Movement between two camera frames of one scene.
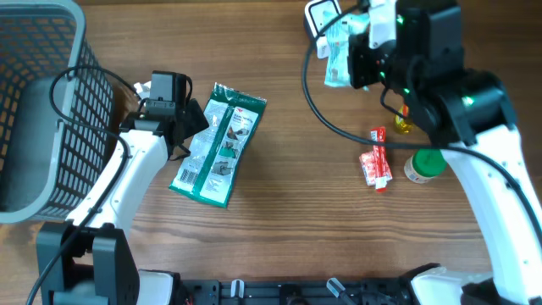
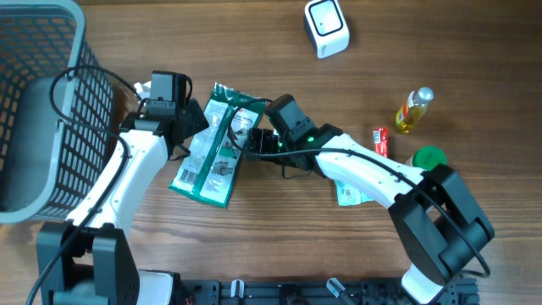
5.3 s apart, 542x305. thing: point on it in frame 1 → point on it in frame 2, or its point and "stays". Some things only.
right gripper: [357, 59] → [266, 137]
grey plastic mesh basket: [57, 110] stays
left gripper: [193, 117] stays
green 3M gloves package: [214, 155] stays
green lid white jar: [425, 164] stays
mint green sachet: [338, 31] → [349, 196]
